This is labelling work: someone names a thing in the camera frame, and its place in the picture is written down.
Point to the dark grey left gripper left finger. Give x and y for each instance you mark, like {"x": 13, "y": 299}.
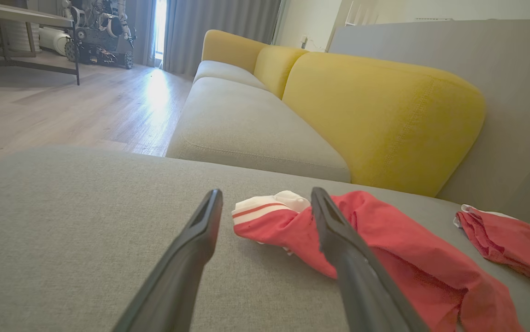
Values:
{"x": 177, "y": 276}

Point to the wheeled robot with black base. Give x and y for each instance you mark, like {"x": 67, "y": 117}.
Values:
{"x": 101, "y": 37}

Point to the red shorts with white waistband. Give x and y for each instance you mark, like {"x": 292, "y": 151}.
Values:
{"x": 509, "y": 244}

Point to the grey metal-frame table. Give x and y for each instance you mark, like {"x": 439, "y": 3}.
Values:
{"x": 20, "y": 14}

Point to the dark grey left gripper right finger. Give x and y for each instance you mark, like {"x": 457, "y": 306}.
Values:
{"x": 366, "y": 295}

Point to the large grey sofa chaise seat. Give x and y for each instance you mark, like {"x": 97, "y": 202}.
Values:
{"x": 62, "y": 221}

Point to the grey curtain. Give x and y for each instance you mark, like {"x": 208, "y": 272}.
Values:
{"x": 143, "y": 27}
{"x": 219, "y": 32}

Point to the red white basketball jersey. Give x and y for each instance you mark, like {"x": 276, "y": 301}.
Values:
{"x": 408, "y": 258}

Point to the white cylinder object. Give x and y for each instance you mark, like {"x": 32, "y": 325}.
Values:
{"x": 53, "y": 40}

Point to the large yellow sofa back cushion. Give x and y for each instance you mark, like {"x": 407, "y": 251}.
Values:
{"x": 385, "y": 120}

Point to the grey sofa seat cushion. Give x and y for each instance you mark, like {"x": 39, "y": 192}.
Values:
{"x": 246, "y": 129}
{"x": 223, "y": 74}

